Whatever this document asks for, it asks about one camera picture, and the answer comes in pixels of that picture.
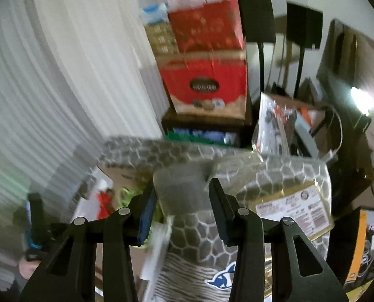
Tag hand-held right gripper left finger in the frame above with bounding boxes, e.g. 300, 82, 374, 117
20, 185, 158, 302

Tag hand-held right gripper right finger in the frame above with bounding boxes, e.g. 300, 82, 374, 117
208, 178, 348, 302

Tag clear plastic bag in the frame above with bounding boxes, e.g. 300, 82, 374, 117
152, 153, 265, 224

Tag person's left hand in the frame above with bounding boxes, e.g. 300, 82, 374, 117
18, 254, 42, 281

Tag grey patterned blanket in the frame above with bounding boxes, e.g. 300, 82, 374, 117
97, 136, 334, 302

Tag red toy figure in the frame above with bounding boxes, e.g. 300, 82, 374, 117
96, 179, 116, 219

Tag blue and green packets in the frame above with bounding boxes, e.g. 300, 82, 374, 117
165, 127, 239, 147

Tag gold labelled flat packet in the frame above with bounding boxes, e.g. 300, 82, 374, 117
249, 181, 335, 246

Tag dark wooden side table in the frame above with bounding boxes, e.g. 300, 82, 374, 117
161, 111, 253, 149

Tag clear bag of small parts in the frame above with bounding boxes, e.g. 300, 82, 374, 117
251, 92, 299, 157

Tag red cookie box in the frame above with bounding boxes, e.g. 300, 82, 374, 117
157, 52, 250, 121

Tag white curtain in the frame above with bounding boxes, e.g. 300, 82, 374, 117
0, 0, 172, 224

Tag orange black box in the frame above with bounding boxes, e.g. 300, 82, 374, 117
346, 210, 368, 285

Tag tan gold box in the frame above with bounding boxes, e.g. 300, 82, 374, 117
144, 21, 179, 58

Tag black flat screen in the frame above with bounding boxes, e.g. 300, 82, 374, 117
315, 18, 374, 217

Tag red patterned gift box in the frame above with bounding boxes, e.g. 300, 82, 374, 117
167, 0, 247, 55

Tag black music stand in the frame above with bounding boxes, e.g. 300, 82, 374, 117
237, 0, 277, 101
285, 2, 324, 99

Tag blue white tissue packet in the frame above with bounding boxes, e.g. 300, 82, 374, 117
139, 3, 170, 26

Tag white cable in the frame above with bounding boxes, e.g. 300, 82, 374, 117
311, 105, 344, 164

